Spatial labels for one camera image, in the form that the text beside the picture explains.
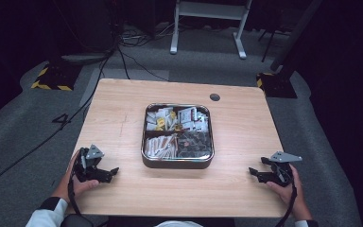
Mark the clear plastic box lid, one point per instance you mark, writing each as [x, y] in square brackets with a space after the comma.
[178, 132]

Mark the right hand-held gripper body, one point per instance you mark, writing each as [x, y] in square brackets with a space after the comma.
[280, 171]

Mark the person's white clothing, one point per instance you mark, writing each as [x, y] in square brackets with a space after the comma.
[178, 224]

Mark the grey round table grommet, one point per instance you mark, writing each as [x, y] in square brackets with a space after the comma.
[214, 97]

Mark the pile of brown stick sachets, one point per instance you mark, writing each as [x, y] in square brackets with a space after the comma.
[160, 146]

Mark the person's right hand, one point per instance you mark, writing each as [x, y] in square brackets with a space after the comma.
[291, 197]

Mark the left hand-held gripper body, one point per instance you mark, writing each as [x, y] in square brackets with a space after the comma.
[89, 164]

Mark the pile of white red-label sachets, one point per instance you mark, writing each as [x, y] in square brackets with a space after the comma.
[192, 118]

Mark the black yellow striped stand base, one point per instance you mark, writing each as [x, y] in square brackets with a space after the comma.
[55, 77]
[275, 85]

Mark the dark square compartment box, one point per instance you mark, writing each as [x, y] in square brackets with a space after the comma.
[176, 164]

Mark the pile of dark packets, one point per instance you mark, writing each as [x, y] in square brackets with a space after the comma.
[195, 143]

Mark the dark slanted pole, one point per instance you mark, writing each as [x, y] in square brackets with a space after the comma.
[296, 34]

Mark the white metal stand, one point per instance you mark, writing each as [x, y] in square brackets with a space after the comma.
[208, 11]

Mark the pile of white yellow tea bags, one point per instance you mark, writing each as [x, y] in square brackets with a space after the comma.
[162, 119]

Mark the person's left hand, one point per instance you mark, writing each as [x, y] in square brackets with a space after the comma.
[75, 186]

